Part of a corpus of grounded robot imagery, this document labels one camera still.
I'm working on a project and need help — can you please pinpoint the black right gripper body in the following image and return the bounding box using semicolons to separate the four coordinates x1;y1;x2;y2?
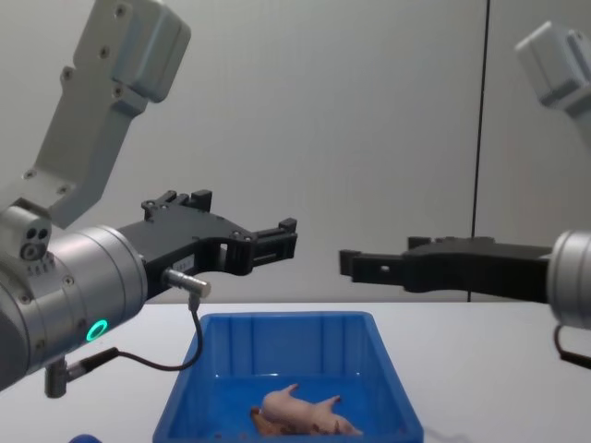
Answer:
401;236;554;305

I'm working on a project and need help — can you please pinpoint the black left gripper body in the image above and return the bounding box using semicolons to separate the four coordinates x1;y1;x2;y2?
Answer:
116;208;254;302

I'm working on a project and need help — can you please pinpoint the blue plastic bin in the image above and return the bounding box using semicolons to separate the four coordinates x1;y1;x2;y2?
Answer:
151;310;425;443

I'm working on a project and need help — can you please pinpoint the pink toy pig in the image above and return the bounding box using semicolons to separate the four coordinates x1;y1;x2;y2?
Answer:
258;383;365;437

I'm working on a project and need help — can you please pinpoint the left gripper thin dark cable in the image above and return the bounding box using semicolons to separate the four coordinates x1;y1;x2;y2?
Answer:
43;268;212;399

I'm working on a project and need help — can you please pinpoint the gripper thin dark cable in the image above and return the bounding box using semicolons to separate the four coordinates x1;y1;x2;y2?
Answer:
553;324;591;370
43;268;212;399

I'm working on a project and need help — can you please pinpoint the right gripper thin dark cable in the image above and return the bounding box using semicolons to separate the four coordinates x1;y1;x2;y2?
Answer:
553;324;591;370

